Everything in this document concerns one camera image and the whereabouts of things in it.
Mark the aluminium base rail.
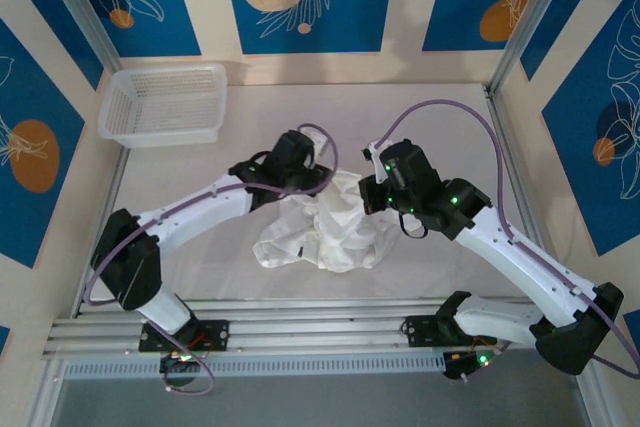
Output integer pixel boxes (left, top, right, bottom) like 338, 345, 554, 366
42, 296, 594, 362

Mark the white perforated plastic basket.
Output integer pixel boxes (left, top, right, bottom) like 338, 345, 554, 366
97, 62, 229, 149

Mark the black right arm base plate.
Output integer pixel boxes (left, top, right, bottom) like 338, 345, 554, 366
403, 314, 501, 348

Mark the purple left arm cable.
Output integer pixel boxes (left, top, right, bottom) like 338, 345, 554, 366
82, 122, 341, 397

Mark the aluminium left table rail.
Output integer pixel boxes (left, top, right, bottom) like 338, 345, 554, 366
72, 146, 129, 318

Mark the grey slotted cable duct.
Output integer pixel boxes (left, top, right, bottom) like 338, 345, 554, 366
62, 351, 446, 381

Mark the black cable loop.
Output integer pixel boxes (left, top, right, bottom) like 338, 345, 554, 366
397, 211, 429, 240

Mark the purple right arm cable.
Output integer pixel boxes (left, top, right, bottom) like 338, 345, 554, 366
374, 99, 640, 383

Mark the aluminium right frame post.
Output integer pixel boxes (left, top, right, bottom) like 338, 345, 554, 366
488, 0, 589, 98

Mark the aluminium left frame post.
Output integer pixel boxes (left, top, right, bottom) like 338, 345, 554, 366
35, 0, 124, 73

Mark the aluminium frame post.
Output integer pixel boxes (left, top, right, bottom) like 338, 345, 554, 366
488, 0, 589, 98
35, 0, 124, 73

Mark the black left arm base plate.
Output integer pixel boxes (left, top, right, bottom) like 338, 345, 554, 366
138, 319, 231, 352

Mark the aluminium table rail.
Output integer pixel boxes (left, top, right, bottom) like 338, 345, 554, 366
72, 146, 129, 318
483, 84, 566, 308

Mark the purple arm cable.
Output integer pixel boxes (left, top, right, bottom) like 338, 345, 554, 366
374, 99, 640, 383
82, 122, 341, 397

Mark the white t-shirt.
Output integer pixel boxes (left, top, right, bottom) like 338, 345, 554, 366
252, 170, 401, 274

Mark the aluminium right table rail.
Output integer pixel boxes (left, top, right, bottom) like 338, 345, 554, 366
483, 84, 566, 308

